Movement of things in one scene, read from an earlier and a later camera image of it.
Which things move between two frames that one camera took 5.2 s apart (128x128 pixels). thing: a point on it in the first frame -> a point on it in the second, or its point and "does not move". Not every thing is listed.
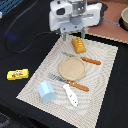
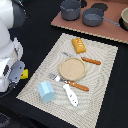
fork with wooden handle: (56, 77) does not move
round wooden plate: (72, 68) does not move
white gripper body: (69, 16) -> (12, 67)
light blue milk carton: (46, 91) does not move
